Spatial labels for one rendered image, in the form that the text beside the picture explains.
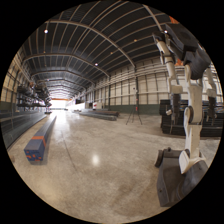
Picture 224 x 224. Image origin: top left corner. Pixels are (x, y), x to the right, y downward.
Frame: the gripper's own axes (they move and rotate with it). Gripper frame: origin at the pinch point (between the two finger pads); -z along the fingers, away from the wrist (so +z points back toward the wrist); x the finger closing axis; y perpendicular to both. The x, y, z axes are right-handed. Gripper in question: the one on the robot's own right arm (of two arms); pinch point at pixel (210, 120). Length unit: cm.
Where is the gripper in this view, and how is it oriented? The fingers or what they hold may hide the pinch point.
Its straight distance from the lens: 85.8
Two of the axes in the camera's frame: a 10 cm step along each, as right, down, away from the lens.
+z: -1.0, -9.8, -1.9
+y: -8.0, -0.4, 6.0
